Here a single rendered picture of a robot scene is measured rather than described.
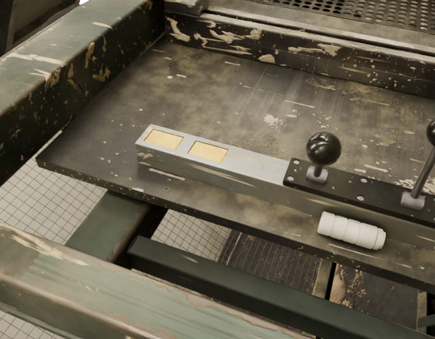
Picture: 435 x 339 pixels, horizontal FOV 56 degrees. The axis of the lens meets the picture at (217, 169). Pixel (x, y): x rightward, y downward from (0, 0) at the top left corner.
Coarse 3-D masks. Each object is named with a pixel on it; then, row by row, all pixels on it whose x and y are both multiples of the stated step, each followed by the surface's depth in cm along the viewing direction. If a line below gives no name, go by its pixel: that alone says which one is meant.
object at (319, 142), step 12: (324, 132) 44; (312, 144) 44; (324, 144) 43; (336, 144) 43; (312, 156) 44; (324, 156) 43; (336, 156) 43; (312, 168) 54; (312, 180) 54; (324, 180) 53
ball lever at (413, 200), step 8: (432, 120) 45; (432, 128) 45; (432, 136) 45; (432, 144) 45; (432, 152) 47; (432, 160) 47; (424, 168) 48; (424, 176) 49; (416, 184) 50; (424, 184) 50; (408, 192) 51; (416, 192) 50; (400, 200) 52; (408, 200) 51; (416, 200) 51; (424, 200) 51; (416, 208) 51
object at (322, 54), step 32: (192, 0) 80; (192, 32) 86; (224, 32) 83; (256, 32) 81; (288, 32) 79; (320, 32) 80; (352, 32) 80; (288, 64) 83; (320, 64) 80; (352, 64) 78; (384, 64) 76; (416, 64) 74
